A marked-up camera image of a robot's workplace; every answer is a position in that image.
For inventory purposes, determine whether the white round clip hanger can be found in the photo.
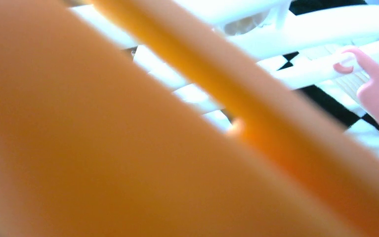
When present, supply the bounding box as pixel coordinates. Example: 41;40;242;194
71;0;379;114

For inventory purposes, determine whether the black white checkered blanket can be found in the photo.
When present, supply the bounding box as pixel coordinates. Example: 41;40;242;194
120;0;379;167

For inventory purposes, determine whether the pink clothes peg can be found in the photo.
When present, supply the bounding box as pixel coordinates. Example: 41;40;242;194
333;47;379;124

